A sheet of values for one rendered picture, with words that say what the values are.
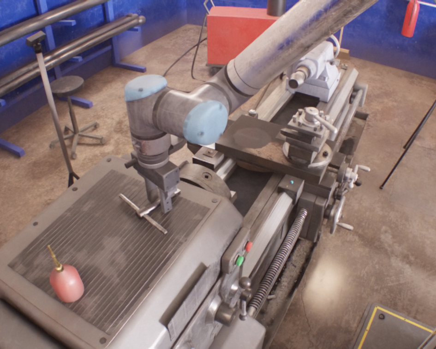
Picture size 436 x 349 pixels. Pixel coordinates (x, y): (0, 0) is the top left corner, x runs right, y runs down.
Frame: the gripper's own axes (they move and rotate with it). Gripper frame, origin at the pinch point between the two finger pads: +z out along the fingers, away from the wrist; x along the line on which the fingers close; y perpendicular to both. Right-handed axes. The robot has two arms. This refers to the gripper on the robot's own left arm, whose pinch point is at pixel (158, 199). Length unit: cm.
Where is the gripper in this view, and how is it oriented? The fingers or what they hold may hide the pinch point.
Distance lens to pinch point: 100.1
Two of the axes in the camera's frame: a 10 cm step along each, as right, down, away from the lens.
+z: 0.0, 7.6, 6.4
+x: 7.1, 4.5, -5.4
